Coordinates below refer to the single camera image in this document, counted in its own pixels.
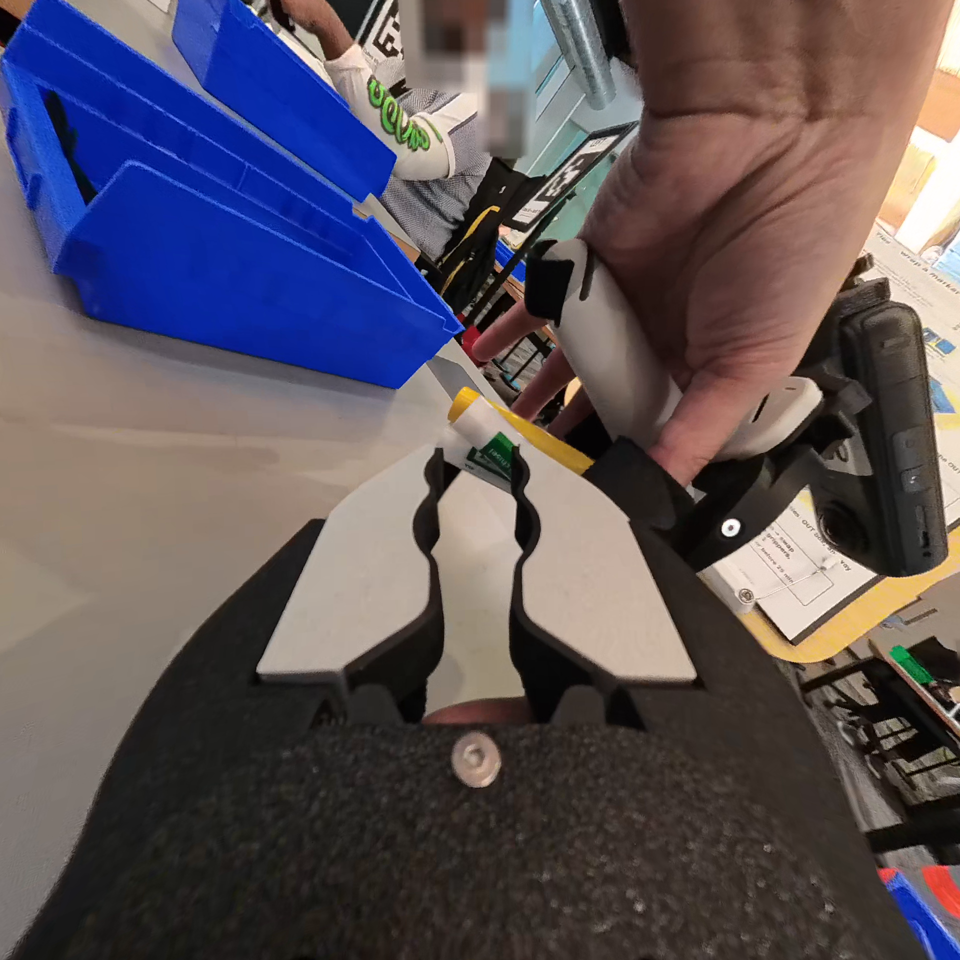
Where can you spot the grey desk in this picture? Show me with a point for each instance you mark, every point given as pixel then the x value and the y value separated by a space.
pixel 150 487

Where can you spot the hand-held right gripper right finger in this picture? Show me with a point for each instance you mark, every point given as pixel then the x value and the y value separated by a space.
pixel 600 585

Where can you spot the black white printed sign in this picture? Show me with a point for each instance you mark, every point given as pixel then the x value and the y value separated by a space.
pixel 577 172

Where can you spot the person's left hand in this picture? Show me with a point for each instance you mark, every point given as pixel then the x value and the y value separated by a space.
pixel 750 247

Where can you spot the yellow highlighter marker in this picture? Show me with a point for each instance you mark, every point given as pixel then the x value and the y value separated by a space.
pixel 547 446

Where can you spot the silver ventilation duct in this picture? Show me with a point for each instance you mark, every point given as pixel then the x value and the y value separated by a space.
pixel 581 52

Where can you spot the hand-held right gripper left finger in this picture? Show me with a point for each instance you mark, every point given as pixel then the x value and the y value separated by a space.
pixel 352 585

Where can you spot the black backpack yellow trim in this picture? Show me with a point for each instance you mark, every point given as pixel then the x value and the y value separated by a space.
pixel 480 240

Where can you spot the printed instruction sheet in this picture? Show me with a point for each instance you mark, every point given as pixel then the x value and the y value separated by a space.
pixel 795 592

